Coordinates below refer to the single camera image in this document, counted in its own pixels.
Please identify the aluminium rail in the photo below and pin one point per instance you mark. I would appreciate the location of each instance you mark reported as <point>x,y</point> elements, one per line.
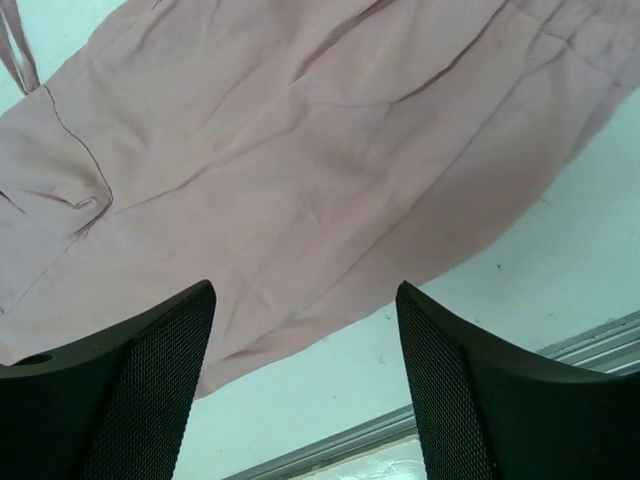
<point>612,347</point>

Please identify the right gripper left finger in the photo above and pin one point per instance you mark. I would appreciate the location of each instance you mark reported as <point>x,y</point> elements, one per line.
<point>113,405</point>

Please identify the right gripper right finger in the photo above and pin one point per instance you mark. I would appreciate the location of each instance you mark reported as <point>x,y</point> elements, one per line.
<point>488,409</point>

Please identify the pink trousers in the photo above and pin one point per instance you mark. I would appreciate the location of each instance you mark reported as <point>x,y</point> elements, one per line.
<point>306,157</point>

